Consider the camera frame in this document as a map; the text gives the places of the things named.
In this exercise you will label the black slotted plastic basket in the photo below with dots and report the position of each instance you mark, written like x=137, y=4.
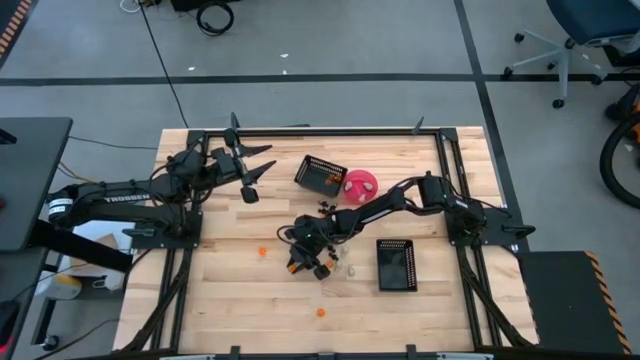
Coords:
x=315, y=175
x=395, y=265

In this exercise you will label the white skull decoration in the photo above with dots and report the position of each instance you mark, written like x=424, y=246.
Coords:
x=369, y=186
x=344, y=250
x=351, y=271
x=348, y=186

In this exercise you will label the silver aluminium bar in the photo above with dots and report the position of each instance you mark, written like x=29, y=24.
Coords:
x=187, y=357
x=465, y=356

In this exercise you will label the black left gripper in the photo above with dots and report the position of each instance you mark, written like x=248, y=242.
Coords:
x=239, y=165

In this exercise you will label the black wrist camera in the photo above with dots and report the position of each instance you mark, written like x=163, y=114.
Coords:
x=309, y=229
x=224, y=161

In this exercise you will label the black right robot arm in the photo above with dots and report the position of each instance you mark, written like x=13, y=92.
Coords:
x=380, y=205

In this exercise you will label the black hazard-striped ramp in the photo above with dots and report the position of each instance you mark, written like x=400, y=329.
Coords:
x=565, y=300

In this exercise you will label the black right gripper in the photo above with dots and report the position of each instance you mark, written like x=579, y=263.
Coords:
x=320, y=245

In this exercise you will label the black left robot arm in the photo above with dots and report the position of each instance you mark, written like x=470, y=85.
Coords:
x=125, y=200

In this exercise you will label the blue office chair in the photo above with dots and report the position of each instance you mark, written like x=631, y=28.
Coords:
x=590, y=20

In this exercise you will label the white cardboard box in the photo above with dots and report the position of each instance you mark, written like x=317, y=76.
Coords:
x=95, y=230

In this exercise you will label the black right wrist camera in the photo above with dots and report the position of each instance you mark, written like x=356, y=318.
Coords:
x=309, y=229

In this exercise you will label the black hazard-striped floor mat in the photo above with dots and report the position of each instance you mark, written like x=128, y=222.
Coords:
x=10, y=20

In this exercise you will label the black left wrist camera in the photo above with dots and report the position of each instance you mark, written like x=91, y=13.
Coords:
x=224, y=161

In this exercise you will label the black desk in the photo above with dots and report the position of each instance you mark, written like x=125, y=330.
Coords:
x=30, y=175

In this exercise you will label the pink plastic bowl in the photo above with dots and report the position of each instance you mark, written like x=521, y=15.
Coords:
x=359, y=195

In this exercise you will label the cream plastic container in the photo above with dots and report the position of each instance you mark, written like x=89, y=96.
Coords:
x=60, y=287

